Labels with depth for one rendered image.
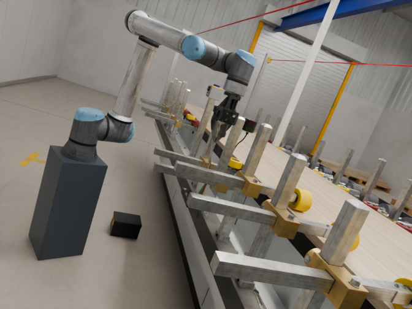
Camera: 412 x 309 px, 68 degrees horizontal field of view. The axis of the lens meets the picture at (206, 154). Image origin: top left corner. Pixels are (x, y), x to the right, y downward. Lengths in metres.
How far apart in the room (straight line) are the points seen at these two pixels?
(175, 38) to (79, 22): 7.94
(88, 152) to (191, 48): 0.89
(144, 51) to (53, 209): 0.98
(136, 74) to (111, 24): 7.34
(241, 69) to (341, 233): 0.75
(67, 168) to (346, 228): 1.42
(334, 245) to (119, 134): 1.42
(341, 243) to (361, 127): 10.82
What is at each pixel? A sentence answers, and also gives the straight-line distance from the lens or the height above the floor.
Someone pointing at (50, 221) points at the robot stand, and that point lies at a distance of 1.91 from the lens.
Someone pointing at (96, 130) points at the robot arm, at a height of 0.78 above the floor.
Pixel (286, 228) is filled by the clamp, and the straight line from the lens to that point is 0.85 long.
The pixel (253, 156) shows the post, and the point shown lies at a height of 1.05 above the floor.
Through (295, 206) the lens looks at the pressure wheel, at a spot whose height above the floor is 0.92.
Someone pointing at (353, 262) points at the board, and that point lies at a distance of 1.01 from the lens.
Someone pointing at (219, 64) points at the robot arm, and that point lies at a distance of 1.30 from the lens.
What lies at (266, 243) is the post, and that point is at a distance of 0.95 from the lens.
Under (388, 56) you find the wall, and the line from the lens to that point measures 11.65.
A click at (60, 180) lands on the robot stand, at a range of 1.79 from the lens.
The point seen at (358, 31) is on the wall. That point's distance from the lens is 10.97.
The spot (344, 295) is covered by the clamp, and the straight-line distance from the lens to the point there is 0.67.
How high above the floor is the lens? 1.23
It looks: 13 degrees down
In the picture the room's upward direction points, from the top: 20 degrees clockwise
